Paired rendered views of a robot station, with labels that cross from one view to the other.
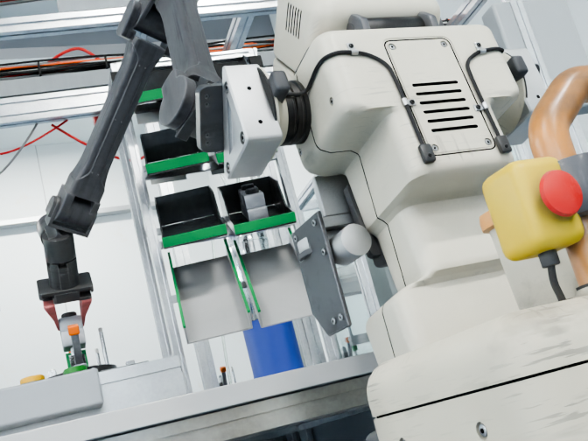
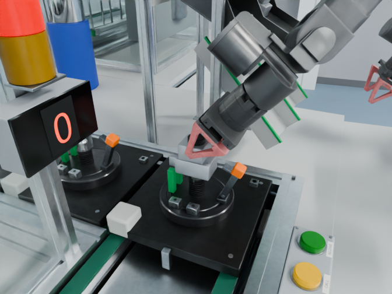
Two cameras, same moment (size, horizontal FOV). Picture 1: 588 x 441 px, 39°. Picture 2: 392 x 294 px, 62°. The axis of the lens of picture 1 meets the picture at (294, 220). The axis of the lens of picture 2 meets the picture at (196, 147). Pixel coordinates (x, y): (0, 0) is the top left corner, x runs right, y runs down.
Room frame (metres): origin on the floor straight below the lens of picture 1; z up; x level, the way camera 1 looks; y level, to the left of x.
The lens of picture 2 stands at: (1.29, 0.84, 1.39)
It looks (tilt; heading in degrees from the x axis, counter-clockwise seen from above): 32 degrees down; 312
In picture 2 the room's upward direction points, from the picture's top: straight up
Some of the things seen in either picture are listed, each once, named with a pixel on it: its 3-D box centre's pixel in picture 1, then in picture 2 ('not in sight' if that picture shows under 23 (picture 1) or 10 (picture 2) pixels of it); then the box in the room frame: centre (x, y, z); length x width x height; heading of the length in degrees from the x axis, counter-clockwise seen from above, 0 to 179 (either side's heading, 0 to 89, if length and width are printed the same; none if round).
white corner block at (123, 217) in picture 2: not in sight; (124, 219); (1.67, 0.60, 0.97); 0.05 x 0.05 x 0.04; 19
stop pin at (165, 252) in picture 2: not in sight; (167, 258); (1.57, 0.60, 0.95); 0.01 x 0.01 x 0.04; 19
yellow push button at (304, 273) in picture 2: (32, 382); (306, 276); (1.38, 0.49, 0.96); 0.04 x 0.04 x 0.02
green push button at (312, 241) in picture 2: (75, 374); (312, 243); (1.40, 0.42, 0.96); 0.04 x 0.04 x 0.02
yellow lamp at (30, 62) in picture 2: not in sight; (26, 55); (1.66, 0.70, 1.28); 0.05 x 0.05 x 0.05
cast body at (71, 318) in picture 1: (71, 331); (191, 152); (1.62, 0.48, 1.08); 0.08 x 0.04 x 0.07; 19
